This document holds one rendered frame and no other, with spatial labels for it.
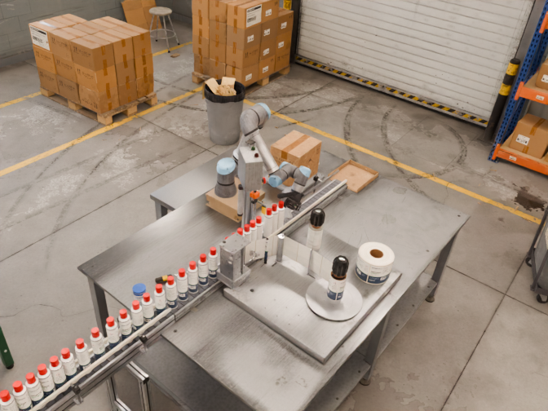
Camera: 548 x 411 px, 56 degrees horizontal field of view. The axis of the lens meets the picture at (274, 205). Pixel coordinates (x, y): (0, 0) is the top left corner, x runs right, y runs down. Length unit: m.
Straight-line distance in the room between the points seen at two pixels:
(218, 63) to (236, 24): 0.62
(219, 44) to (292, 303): 4.59
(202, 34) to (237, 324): 4.85
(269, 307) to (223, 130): 3.23
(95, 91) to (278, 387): 4.37
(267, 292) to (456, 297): 1.99
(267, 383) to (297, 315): 0.41
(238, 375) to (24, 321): 1.98
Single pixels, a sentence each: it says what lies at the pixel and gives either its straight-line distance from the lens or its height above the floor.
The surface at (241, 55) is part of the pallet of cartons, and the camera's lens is 6.66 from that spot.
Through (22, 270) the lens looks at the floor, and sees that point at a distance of 4.51.
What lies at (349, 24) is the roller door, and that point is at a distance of 7.45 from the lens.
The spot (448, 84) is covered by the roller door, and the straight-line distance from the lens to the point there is 7.04.
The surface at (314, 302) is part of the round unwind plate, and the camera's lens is 2.82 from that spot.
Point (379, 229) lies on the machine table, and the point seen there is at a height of 0.83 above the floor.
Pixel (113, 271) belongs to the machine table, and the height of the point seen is 0.83.
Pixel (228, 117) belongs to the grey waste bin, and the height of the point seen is 0.36.
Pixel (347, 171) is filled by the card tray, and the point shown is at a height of 0.83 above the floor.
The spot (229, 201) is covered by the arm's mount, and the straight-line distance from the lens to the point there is 3.39.
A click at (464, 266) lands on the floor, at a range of 4.73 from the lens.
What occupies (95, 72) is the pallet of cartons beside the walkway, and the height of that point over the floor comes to 0.64.
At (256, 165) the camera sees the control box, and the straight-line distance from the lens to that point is 2.78.
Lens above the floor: 2.95
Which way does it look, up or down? 37 degrees down
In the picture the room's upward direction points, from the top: 5 degrees clockwise
